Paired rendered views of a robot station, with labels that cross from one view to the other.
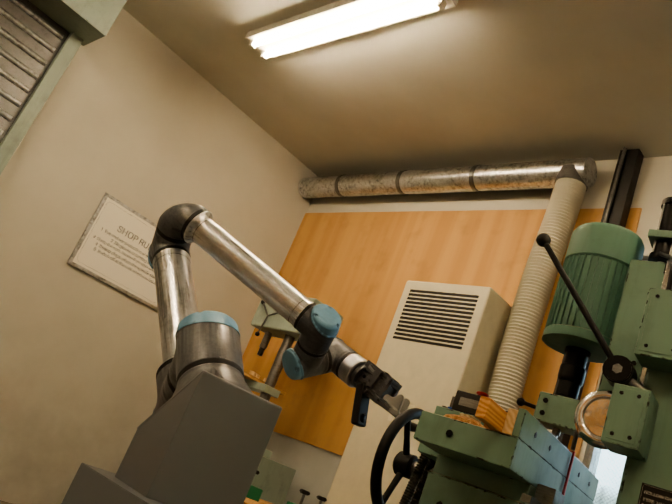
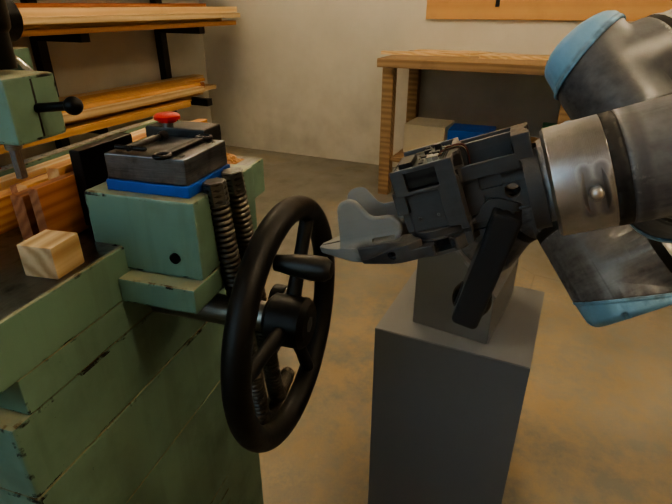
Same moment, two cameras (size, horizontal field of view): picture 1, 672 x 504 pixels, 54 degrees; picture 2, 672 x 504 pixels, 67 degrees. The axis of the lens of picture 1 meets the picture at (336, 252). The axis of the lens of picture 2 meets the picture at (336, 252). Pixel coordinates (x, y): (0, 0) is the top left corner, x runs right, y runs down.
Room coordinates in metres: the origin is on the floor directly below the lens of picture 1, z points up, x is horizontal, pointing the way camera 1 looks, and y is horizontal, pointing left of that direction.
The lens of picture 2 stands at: (2.20, -0.52, 1.14)
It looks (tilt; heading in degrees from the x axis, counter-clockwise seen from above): 26 degrees down; 156
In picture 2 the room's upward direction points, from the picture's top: straight up
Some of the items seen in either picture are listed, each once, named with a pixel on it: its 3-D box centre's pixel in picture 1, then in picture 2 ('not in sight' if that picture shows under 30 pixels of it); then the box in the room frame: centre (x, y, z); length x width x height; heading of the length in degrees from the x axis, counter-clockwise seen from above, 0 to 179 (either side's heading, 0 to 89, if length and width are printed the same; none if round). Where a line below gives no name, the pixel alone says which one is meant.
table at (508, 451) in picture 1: (493, 466); (125, 238); (1.56, -0.53, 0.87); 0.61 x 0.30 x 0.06; 139
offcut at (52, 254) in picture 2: not in sight; (51, 253); (1.68, -0.60, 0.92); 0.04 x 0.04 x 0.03; 53
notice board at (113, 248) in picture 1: (132, 253); not in sight; (3.90, 1.11, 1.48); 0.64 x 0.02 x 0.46; 131
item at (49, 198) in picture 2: not in sight; (116, 183); (1.53, -0.53, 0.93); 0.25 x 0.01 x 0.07; 139
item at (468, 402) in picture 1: (473, 408); (175, 152); (1.61, -0.46, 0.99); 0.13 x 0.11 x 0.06; 139
